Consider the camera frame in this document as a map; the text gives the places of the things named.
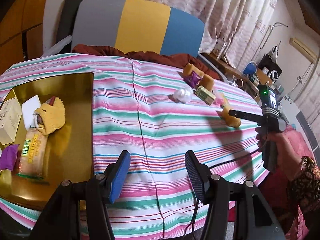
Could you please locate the cream air conditioner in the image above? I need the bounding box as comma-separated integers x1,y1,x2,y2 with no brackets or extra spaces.
289,37,317,63

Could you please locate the white package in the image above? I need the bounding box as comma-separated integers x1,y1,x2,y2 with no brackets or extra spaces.
214,40,228,59

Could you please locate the wooden side table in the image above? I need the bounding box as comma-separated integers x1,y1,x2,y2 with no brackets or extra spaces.
201,52,265,103

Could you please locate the white plastic ball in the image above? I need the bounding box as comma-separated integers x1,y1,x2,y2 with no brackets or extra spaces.
172,87,193,103

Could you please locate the grey yellow blue chair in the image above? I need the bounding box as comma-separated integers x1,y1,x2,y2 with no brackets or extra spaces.
71,0,229,83

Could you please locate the cream cardboard box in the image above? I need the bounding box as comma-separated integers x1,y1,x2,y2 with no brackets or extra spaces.
0,97,23,145

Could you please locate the striped pink green tablecloth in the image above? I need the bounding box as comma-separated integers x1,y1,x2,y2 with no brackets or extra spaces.
0,53,265,239

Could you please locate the small green printed box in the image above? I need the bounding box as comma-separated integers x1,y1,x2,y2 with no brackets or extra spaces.
195,86,217,105

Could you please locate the person's right hand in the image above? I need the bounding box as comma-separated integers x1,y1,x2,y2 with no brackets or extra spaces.
255,127,297,180

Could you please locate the yellow plush toy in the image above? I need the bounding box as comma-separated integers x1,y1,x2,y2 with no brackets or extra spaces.
34,96,67,135

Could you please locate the pink patterned curtain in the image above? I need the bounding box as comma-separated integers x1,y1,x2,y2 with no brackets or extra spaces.
140,0,280,68

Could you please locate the gold metal tin box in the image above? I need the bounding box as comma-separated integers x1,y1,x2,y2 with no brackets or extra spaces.
0,72,95,205

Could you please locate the biscuit packet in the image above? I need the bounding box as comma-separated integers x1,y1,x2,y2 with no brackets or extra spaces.
15,127,50,180

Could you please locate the maroon cloth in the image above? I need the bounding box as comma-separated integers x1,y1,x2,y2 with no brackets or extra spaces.
71,44,220,80

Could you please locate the black rolled mat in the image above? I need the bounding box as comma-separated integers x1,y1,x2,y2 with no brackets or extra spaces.
57,0,87,48

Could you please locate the purple snack packet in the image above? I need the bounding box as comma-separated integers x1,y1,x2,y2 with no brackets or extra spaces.
184,71,204,89
0,144,20,172

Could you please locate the black speaker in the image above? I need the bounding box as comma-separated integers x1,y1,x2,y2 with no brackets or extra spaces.
259,54,283,83

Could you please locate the person's right forearm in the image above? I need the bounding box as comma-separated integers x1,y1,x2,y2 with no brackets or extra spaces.
286,156,320,215

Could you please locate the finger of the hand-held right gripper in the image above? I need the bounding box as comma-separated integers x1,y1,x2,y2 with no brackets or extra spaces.
228,109,263,122

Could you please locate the wooden wardrobe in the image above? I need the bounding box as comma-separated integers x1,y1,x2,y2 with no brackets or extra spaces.
0,0,54,65

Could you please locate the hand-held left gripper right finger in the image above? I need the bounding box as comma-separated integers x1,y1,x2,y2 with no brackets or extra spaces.
184,150,288,240

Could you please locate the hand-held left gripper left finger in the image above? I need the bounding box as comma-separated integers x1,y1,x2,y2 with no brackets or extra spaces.
30,150,132,240

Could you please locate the blue round object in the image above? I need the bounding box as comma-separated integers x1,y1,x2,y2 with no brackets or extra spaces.
242,61,258,77

